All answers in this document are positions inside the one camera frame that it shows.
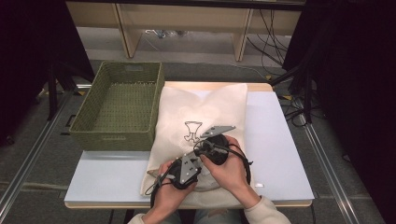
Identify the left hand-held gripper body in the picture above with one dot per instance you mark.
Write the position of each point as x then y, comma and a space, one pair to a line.
186, 171

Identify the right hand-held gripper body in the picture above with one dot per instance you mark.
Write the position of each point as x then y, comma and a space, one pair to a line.
218, 149

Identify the cream mesh laundry bag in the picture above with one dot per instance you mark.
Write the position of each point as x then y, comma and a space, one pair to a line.
186, 105

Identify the green woven basket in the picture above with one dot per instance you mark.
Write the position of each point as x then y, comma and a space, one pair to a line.
124, 105

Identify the person's right hand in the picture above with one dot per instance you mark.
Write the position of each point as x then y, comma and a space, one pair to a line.
232, 174

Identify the person's left hand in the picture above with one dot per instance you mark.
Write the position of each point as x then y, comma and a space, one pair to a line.
169, 199

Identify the person's legs in jeans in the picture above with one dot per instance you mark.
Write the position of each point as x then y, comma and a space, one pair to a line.
214, 216

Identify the white table sheet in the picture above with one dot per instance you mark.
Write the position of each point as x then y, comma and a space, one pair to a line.
274, 140

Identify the small wooden table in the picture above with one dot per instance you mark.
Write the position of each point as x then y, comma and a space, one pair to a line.
261, 86

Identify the black metal stand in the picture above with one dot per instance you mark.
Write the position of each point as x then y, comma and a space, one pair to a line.
303, 87
59, 87

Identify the clear clutter under desk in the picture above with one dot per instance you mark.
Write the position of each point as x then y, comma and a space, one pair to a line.
165, 33

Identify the light wooden desk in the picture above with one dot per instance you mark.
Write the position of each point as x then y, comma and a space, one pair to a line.
186, 15

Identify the dark curtain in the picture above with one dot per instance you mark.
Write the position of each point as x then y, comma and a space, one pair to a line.
358, 77
28, 56

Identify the aluminium floor rail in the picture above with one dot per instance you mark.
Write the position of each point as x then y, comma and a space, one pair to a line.
330, 174
31, 155

